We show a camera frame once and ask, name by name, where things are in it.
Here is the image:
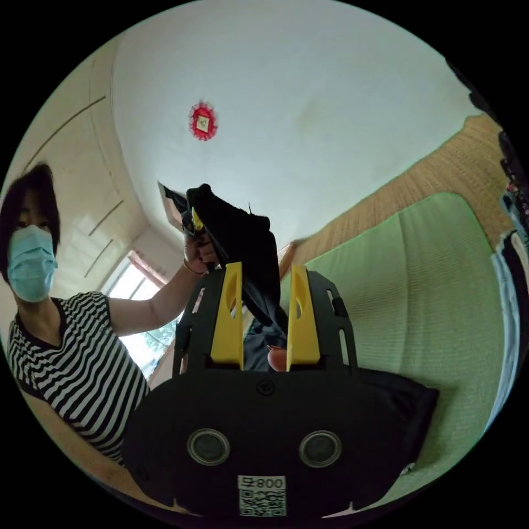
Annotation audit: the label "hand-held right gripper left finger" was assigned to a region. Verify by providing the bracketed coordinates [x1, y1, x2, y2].
[210, 261, 244, 371]

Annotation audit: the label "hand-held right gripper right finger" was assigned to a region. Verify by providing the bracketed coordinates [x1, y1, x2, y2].
[285, 264, 320, 373]

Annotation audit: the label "black pants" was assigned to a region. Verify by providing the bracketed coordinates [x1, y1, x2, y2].
[186, 183, 440, 470]

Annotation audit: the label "person's left forearm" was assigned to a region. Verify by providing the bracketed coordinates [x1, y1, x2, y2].
[142, 263, 197, 336]

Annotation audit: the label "person's right hand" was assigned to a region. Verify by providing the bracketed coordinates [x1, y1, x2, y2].
[267, 344, 287, 373]

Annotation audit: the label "person's left hand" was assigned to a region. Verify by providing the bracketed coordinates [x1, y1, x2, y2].
[182, 237, 219, 277]

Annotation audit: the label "window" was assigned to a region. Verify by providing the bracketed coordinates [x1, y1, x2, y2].
[101, 250, 183, 382]

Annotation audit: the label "bed with woven mat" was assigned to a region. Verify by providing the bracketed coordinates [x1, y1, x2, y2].
[279, 114, 522, 518]

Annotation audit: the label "cream cupboard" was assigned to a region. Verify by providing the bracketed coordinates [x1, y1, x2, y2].
[21, 39, 150, 295]

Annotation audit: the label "person's body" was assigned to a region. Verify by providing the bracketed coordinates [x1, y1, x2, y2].
[0, 163, 150, 467]

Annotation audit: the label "pile of clothes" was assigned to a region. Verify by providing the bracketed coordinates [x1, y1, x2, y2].
[490, 131, 529, 435]

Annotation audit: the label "red round wall ornament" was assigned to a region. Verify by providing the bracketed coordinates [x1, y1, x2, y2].
[188, 100, 218, 143]

